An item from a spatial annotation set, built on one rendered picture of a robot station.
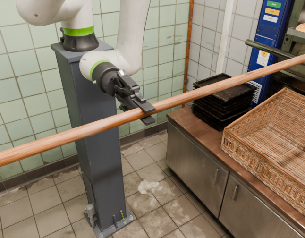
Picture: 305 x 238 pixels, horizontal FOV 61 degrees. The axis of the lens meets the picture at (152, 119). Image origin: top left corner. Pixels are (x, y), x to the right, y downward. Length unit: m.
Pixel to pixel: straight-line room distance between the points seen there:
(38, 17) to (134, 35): 0.32
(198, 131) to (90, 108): 0.74
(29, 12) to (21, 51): 0.84
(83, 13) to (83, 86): 0.29
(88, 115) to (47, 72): 0.73
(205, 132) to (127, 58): 0.86
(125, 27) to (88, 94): 0.38
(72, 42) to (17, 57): 0.74
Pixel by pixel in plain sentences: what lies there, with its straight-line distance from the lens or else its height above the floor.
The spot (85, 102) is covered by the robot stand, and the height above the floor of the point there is 0.98.
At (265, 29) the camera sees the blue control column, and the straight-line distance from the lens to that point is 1.75.
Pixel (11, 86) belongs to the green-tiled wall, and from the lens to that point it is 1.87.
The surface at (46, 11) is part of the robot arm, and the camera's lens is 0.96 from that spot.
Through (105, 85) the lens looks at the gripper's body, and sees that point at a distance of 0.80.
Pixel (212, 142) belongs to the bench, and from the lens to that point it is 1.58.
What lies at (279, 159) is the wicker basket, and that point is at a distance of 1.58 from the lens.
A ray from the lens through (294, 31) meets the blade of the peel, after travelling 1.53.
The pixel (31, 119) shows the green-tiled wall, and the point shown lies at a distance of 2.00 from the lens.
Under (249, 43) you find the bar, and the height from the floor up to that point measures 1.16.
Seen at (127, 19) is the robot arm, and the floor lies 1.36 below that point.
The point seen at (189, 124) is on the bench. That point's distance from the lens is 1.70.
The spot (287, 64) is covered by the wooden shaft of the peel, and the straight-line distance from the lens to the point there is 1.06.
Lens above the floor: 1.57
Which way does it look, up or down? 35 degrees down
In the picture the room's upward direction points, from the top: straight up
